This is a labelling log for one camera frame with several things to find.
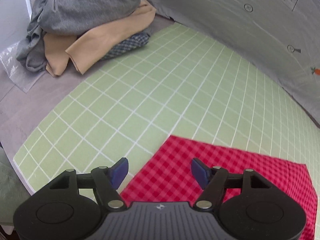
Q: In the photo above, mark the dark plaid garment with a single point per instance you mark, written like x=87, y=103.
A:
x=135, y=41

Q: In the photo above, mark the grey sweatshirt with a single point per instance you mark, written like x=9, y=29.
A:
x=66, y=17

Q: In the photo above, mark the grey printed backdrop cloth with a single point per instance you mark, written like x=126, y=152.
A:
x=280, y=37

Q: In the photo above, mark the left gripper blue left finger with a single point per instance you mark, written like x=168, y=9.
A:
x=106, y=182

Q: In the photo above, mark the beige garment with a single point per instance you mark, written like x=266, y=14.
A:
x=86, y=50

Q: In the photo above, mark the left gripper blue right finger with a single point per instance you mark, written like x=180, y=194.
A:
x=212, y=181

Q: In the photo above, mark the clear plastic bag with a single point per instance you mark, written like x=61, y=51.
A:
x=19, y=75

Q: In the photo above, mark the green grid cutting mat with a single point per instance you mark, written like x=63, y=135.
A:
x=181, y=83

